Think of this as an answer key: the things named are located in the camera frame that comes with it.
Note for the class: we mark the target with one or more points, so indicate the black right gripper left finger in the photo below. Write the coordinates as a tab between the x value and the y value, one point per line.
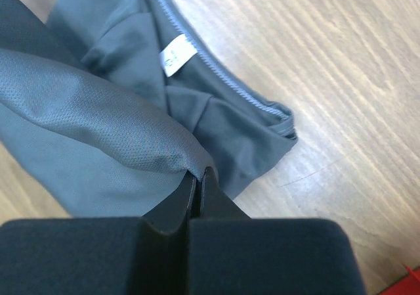
108	255

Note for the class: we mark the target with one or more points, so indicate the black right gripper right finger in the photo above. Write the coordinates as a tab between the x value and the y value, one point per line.
230	253

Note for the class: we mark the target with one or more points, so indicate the grey t shirt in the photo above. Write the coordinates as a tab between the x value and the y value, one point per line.
110	103

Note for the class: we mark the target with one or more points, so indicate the red plastic bin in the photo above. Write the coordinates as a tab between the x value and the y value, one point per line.
408	285

